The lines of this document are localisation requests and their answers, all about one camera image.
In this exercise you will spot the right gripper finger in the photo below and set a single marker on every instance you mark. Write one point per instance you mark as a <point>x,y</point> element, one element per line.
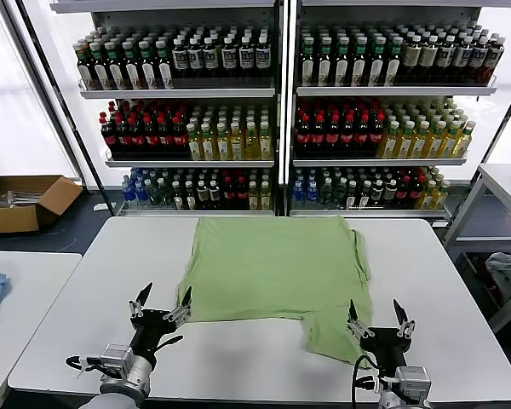
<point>357,327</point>
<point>406,329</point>

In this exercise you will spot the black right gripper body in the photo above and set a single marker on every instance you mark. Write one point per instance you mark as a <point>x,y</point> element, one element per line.
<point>387,343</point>

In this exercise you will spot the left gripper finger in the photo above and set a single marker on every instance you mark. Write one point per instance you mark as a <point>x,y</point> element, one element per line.
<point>137,307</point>
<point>182,314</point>

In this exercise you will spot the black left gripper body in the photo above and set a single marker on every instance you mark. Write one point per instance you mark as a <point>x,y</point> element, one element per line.
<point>153,326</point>

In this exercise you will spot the light green polo shirt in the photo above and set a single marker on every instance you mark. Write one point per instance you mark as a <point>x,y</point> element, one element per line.
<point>272,264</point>

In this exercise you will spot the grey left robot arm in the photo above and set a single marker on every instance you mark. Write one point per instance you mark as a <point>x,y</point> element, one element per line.
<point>132,381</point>

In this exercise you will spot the red cloth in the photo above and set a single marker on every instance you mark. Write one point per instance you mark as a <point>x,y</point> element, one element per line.
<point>492,283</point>

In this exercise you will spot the white side table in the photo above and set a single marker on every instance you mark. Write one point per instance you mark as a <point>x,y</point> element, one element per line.
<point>34,277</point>

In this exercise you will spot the grey crumpled cloth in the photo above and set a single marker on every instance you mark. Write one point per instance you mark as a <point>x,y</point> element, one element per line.
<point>506,272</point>

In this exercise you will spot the blue drink bottle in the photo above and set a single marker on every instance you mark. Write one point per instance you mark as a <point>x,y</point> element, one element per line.
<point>298,191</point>
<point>129,192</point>
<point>311,191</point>
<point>141,191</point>

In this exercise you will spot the brown cardboard box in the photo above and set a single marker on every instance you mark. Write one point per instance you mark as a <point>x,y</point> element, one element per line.
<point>8,221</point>

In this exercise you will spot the clear wrapped silver rods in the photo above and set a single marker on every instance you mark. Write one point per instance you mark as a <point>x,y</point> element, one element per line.
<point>17,198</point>

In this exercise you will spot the yellow juice bottle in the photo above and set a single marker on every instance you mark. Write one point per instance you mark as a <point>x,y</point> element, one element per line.
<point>222,145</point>
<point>465,142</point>
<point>420,142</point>
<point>251,145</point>
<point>208,145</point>
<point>193,145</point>
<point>265,145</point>
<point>237,145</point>
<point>405,142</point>
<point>390,142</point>
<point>436,142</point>
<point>451,142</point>

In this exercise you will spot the cola bottle red cap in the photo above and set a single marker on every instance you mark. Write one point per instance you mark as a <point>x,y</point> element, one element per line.
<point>318,136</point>
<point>137,136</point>
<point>108,136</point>
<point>179,136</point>
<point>122,136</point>
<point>303,136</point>
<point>348,136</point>
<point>333,136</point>
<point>151,136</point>
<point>362,136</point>
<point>165,136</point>
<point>377,136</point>

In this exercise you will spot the grey shelf unit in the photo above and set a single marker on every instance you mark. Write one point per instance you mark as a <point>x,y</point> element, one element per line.
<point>296,91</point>
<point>277,106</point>

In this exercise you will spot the dark bottle green label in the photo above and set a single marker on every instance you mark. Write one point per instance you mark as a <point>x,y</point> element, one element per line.
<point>99,70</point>
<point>342,64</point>
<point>85,70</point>
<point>148,70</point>
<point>165,70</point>
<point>359,64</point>
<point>308,64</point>
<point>377,64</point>
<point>324,64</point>
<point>132,70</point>
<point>114,70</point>
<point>393,64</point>

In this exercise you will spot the dark bottle white blue label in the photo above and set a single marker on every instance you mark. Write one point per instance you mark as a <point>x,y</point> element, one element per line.
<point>246,57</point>
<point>445,57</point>
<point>229,57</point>
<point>195,57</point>
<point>463,57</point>
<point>262,57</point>
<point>479,57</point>
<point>179,57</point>
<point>210,57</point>

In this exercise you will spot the dark bottle beige label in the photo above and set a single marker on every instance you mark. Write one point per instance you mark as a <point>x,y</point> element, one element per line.
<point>428,57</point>
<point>411,57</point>

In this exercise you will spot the reddish drink bottle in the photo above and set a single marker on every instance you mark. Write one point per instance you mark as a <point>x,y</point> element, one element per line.
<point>496,59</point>

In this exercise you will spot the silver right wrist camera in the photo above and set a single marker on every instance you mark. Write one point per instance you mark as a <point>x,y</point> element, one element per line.
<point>413,379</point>

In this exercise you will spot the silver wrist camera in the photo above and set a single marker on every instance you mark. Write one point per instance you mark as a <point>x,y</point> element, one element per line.
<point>413,379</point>
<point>116,358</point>

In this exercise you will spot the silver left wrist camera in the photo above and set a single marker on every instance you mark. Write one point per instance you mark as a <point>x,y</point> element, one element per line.
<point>116,358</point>

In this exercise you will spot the grey metal frame table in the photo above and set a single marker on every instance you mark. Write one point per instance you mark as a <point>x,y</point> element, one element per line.
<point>500,174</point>

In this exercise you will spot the black window frame post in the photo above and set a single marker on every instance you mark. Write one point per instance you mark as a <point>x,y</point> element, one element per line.
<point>507,117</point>
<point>74,128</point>

